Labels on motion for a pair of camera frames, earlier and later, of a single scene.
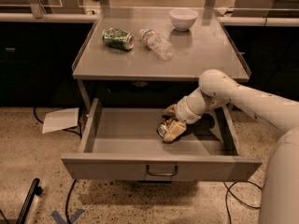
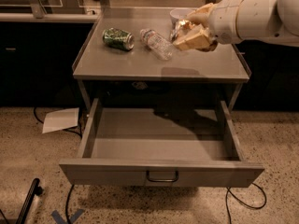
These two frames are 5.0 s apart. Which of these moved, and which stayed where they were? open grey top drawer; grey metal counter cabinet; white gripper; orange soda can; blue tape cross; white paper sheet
Moved: orange soda can; white gripper
Stayed: blue tape cross; open grey top drawer; grey metal counter cabinet; white paper sheet
